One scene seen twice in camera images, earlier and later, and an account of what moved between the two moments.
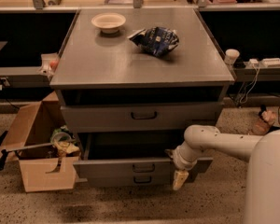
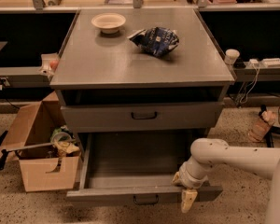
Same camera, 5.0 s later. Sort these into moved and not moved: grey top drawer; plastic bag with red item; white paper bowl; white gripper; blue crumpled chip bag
Moved: white gripper
Not moved: grey top drawer; white paper bowl; blue crumpled chip bag; plastic bag with red item
